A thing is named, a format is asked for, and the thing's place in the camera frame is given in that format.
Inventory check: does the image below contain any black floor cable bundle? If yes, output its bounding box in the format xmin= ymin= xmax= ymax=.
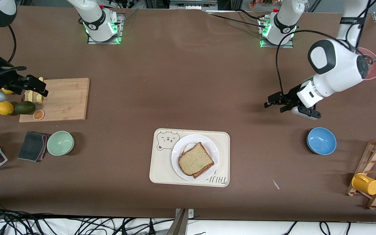
xmin=0 ymin=201 xmax=175 ymax=235

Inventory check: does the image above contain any wooden cutting board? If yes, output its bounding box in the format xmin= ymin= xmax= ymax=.
xmin=19 ymin=78 xmax=90 ymax=123

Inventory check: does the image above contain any yellow plastic fork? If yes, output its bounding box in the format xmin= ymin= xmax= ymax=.
xmin=36 ymin=77 xmax=44 ymax=104

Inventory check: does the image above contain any blue bowl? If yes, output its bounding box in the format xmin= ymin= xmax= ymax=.
xmin=306 ymin=127 xmax=337 ymax=155

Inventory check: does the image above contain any grey metal box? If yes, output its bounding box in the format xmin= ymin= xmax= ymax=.
xmin=169 ymin=0 xmax=218 ymax=10

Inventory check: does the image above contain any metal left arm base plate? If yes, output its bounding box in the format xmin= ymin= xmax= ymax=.
xmin=259 ymin=16 xmax=294 ymax=49

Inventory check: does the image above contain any white round plate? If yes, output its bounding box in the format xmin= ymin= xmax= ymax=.
xmin=171 ymin=134 xmax=220 ymax=182

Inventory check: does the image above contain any black base power cable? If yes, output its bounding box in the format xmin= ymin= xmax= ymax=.
xmin=208 ymin=9 xmax=267 ymax=28

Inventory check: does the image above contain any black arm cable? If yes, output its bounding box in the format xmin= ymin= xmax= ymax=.
xmin=0 ymin=24 xmax=27 ymax=86
xmin=275 ymin=30 xmax=361 ymax=96

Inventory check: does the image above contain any pink folded cloth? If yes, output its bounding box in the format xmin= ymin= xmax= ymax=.
xmin=38 ymin=134 xmax=51 ymax=162

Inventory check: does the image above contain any dark grey folded cloth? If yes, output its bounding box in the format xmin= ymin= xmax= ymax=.
xmin=18 ymin=131 xmax=49 ymax=162

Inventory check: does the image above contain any pink ribbed bowl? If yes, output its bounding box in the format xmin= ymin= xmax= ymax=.
xmin=354 ymin=47 xmax=376 ymax=80

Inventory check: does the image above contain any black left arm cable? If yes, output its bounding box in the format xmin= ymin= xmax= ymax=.
xmin=275 ymin=30 xmax=361 ymax=96

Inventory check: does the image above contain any metal table edge bracket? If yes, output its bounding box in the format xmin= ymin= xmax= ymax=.
xmin=167 ymin=208 xmax=194 ymax=235

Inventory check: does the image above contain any yellow mug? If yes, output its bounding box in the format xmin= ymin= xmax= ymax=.
xmin=352 ymin=173 xmax=376 ymax=196

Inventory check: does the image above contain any pale green bowl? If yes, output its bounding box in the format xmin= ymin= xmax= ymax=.
xmin=47 ymin=131 xmax=75 ymax=156

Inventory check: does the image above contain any brown bread slice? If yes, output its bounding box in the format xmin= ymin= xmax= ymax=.
xmin=193 ymin=163 xmax=213 ymax=179
xmin=178 ymin=142 xmax=215 ymax=177

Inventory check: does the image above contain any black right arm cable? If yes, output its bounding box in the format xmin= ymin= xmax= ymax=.
xmin=0 ymin=24 xmax=27 ymax=86

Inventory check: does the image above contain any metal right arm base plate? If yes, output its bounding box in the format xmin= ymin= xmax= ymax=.
xmin=87 ymin=13 xmax=125 ymax=44

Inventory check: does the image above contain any green avocado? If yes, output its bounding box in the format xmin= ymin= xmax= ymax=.
xmin=14 ymin=101 xmax=36 ymax=115

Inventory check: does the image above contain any cream bear print tray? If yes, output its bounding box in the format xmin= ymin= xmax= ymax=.
xmin=149 ymin=128 xmax=230 ymax=188

